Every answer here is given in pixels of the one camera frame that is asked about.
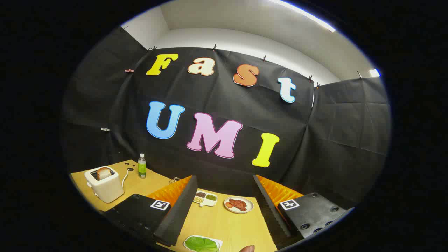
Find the cooked meat slice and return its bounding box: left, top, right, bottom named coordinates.
left=226, top=198, right=247, bottom=211

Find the white divided dish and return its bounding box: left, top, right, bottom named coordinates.
left=193, top=191, right=218, bottom=207

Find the square white plate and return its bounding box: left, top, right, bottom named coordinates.
left=183, top=235, right=223, bottom=252

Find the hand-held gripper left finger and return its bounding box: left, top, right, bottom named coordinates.
left=101, top=175, right=198, bottom=247

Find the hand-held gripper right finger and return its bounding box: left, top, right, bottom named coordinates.
left=253, top=174, right=354, bottom=250

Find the clear bottle green label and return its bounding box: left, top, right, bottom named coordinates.
left=138, top=153, right=147, bottom=179

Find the round white plate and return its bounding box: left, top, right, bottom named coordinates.
left=224, top=196, right=254, bottom=214

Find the black backdrop cloth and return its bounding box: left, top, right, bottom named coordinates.
left=59, top=26, right=392, bottom=210

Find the white toaster cable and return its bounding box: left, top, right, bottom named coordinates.
left=121, top=168, right=134, bottom=187

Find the white toaster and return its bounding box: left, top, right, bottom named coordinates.
left=84, top=166, right=125, bottom=203

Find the green lettuce leaf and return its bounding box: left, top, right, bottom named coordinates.
left=184, top=236, right=220, bottom=252

